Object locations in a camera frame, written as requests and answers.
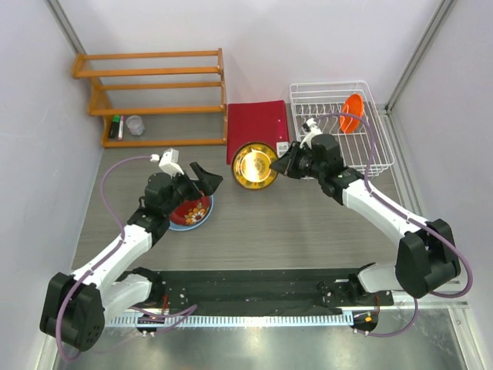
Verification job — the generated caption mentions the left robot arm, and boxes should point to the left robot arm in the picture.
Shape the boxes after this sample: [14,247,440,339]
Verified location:
[39,162,223,361]

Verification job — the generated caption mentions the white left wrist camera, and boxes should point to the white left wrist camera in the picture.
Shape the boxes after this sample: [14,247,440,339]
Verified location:
[149,148,184,177]

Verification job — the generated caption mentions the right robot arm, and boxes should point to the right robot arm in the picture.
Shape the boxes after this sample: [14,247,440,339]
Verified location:
[270,134,461,304]

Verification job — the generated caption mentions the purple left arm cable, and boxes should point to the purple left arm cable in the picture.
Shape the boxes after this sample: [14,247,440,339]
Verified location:
[55,154,198,363]

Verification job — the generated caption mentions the dark red floral plate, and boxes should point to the dark red floral plate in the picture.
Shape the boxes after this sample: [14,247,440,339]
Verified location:
[170,196,212,227]

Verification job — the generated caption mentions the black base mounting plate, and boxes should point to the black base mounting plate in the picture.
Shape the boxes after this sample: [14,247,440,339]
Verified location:
[134,267,394,317]

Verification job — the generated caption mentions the yellow patterned plate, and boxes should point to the yellow patterned plate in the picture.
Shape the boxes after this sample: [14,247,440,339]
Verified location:
[231,142,278,190]

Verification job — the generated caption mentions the white wire dish rack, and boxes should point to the white wire dish rack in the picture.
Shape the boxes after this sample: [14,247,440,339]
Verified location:
[289,81,394,177]

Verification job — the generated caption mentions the pink marker pen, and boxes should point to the pink marker pen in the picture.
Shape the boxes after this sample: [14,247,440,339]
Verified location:
[117,115,124,141]

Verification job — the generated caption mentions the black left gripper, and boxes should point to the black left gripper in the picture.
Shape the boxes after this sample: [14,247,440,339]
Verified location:
[163,162,221,216]

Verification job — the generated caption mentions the light blue plate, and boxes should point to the light blue plate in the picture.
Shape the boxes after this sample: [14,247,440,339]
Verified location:
[169,196,214,231]

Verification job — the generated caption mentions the red plastic folder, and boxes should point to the red plastic folder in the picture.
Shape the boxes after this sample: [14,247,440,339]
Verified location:
[226,100,290,165]

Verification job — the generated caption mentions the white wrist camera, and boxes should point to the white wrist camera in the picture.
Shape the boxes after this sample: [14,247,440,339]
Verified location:
[300,118,322,149]
[149,148,184,177]

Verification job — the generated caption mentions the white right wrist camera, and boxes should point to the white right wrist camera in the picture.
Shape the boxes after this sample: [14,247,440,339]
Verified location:
[300,118,322,149]

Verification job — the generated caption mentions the white slotted cable duct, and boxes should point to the white slotted cable duct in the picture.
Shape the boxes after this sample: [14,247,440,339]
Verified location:
[106,311,354,328]

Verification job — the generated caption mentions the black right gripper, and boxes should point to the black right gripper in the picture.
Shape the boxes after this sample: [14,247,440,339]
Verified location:
[270,141,324,180]

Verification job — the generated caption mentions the clear plastic cup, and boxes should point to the clear plastic cup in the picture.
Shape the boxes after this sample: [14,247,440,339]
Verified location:
[126,115,145,136]

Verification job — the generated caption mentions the orange plate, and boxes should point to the orange plate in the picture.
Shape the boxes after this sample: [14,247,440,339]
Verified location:
[339,93,364,134]

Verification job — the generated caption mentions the orange wooden shelf rack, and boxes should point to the orange wooden shelf rack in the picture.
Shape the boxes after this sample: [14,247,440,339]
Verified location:
[71,48,227,149]

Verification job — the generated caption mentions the green marker pen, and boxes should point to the green marker pen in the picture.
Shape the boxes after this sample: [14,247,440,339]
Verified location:
[108,115,120,139]

